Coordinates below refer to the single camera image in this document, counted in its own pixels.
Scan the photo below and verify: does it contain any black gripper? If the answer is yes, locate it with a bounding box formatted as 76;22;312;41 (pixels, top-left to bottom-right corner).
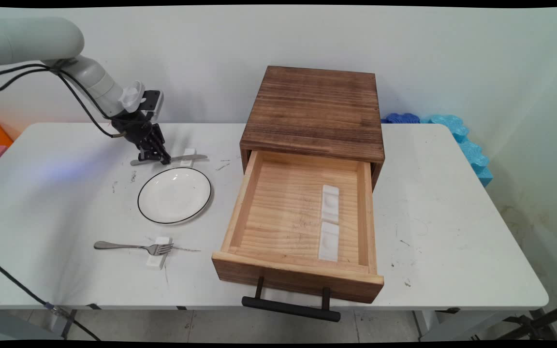
111;110;172;165

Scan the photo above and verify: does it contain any black cable with silver connector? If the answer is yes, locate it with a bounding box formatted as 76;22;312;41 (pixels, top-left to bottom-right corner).
0;254;103;342

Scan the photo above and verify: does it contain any silver metal fork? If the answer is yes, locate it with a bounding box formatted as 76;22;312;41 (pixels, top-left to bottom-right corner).
94;240;174;256

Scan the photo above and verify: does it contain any white ribbed wrist mount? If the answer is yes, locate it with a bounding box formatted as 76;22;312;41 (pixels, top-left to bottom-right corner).
118;81;147;114

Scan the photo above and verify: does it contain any silver metal knife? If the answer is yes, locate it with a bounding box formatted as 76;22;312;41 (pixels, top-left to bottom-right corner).
130;154;208;166

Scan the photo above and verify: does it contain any light wooden drawer, black handle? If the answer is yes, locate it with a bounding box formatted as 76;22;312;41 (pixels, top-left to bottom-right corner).
211;150;385;323

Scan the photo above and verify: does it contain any white plate with black rim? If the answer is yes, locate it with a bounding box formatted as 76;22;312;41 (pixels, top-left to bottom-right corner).
137;167;212;225

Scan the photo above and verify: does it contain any dark wooden drawer cabinet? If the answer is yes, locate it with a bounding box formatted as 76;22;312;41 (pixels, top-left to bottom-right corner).
239;65;386;191

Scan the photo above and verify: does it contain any black metal strut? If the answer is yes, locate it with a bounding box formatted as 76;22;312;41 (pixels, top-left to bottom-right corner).
496;300;557;340

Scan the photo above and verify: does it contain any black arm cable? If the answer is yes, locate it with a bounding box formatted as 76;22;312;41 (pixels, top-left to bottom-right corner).
0;63;73;80
0;68;129;139

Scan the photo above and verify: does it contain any white table leg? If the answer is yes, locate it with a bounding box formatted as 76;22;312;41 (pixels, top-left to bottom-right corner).
414;309;516;342

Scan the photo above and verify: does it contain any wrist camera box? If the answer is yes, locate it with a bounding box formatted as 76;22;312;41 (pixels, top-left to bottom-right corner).
142;90;164;122

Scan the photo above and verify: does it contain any light blue foam block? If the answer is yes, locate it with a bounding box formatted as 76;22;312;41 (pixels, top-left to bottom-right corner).
421;114;494;188

